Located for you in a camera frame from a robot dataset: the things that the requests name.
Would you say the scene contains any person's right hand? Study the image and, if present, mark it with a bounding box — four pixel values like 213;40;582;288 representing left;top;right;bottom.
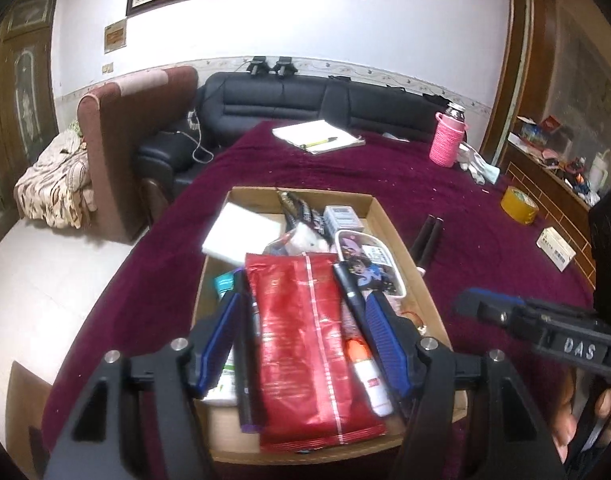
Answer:
549;366;611;463

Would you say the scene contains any white foam block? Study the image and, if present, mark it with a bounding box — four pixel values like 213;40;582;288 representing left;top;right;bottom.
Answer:
202;202;286;264

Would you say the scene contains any white charging cable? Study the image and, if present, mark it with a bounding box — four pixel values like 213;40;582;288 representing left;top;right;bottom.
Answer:
186;110;214;163

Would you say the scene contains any yellow tape roll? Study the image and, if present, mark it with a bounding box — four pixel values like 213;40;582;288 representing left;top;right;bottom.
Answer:
500;186;539;225

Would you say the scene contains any brown wall plaque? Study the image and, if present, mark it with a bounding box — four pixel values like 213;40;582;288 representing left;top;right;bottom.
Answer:
104;18;128;54

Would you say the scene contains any floral beige blanket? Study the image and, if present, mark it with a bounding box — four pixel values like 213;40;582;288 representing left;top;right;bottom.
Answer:
13;130;94;231

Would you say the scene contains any cardboard box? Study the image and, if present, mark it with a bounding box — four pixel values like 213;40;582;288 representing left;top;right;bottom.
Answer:
192;186;469;466

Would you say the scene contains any black leather sofa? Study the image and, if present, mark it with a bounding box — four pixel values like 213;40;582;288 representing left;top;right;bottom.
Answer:
137;71;446;211

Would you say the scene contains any white kettle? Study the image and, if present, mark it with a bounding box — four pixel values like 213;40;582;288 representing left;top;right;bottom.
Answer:
588;150;611;196

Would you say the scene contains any pink knit-sleeved bottle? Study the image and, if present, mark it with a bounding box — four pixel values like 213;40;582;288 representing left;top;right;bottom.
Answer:
429;101;472;167

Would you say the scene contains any small grey box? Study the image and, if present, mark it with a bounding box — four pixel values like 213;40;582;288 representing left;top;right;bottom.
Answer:
323;205;362;233

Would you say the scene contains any white crumpled cloth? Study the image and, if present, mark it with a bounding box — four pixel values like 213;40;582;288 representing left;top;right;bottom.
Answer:
458;142;501;186

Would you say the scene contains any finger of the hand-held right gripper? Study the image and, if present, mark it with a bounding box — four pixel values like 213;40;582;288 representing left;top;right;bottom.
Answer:
452;287;551;342

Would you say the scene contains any wooden cabinet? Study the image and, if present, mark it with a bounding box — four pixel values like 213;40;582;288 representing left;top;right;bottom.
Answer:
478;0;611;286

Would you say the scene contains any white notebook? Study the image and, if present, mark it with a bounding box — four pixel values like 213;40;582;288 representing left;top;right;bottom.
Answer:
272;120;366;155

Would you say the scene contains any white orange-capped glue tube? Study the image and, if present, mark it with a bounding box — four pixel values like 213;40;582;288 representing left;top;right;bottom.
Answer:
343;337;395;418

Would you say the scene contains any black marker pen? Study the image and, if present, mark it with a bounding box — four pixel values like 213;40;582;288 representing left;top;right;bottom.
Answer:
333;261;371;341

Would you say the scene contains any brown upholstered armchair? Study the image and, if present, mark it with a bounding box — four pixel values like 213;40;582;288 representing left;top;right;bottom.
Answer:
77;65;200;243

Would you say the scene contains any white pill bottle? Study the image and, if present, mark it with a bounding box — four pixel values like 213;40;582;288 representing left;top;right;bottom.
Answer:
203;355;237;407

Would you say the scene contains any pink cartoon pencil case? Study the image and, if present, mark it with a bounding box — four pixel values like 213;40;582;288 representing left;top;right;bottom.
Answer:
334;229;409;301

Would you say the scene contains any pile of tools and cables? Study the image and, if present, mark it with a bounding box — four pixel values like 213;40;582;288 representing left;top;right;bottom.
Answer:
535;147;593;201

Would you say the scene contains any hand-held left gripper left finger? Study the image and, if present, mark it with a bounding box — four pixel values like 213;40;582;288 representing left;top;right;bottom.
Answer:
43;290;244;480

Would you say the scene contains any black purple-tipped slim stick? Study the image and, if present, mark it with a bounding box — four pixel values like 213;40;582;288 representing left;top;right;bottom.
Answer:
234;270;261;433

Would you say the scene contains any wooden glass-panel door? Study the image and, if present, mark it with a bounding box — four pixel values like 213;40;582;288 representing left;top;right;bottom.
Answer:
0;0;61;261

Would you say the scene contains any clear zip bag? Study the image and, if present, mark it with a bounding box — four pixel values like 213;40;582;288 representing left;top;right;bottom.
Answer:
263;222;336;256

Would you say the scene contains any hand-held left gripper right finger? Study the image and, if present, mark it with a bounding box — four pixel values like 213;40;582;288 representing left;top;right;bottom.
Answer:
364;290;569;480

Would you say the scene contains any burgundy tablecloth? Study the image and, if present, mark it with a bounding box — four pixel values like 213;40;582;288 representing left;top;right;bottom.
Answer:
40;120;599;480

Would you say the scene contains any black snack packet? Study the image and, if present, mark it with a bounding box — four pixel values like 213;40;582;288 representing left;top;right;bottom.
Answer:
276;187;331;236

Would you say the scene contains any white barcode box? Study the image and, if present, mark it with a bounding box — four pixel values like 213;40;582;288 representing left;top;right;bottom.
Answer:
536;227;576;273

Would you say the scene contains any red foil packet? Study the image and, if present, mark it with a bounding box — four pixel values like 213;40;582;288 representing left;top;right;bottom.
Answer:
246;252;389;453

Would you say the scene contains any colourful printed box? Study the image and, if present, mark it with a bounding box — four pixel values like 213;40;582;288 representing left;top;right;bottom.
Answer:
518;117;549;146

